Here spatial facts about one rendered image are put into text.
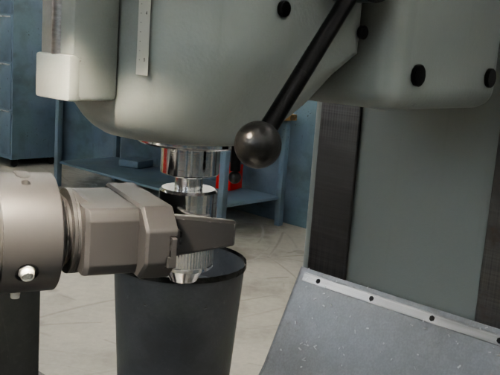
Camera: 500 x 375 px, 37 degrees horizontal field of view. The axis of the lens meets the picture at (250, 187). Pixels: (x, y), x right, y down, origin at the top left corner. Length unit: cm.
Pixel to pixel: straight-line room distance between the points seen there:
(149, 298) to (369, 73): 197
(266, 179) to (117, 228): 562
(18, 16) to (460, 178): 712
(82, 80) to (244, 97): 11
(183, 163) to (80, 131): 747
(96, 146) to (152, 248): 730
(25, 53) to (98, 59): 736
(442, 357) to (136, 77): 53
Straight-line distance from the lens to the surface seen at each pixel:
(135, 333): 261
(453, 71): 68
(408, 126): 91
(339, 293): 98
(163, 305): 252
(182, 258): 60
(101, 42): 52
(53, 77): 52
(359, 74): 62
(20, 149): 794
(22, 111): 791
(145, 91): 51
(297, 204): 597
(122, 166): 687
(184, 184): 60
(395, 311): 94
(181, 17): 50
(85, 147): 799
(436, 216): 90
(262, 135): 46
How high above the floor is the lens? 139
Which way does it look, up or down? 11 degrees down
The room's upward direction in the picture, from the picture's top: 4 degrees clockwise
